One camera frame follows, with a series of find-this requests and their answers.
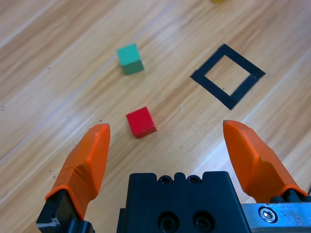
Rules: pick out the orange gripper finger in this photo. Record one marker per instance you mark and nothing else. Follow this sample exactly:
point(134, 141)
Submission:
point(82, 170)
point(255, 160)

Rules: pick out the red cube block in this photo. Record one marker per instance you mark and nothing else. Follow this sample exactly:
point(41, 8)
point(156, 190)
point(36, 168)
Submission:
point(141, 121)

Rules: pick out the yellow cube block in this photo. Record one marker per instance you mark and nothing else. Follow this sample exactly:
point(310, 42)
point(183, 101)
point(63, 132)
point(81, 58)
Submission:
point(217, 1)

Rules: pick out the black tape square outline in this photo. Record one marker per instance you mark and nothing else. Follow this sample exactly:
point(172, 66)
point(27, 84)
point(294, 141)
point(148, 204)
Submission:
point(213, 89)

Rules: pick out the green cube block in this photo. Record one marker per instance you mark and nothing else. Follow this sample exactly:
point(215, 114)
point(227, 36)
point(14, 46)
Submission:
point(130, 58)

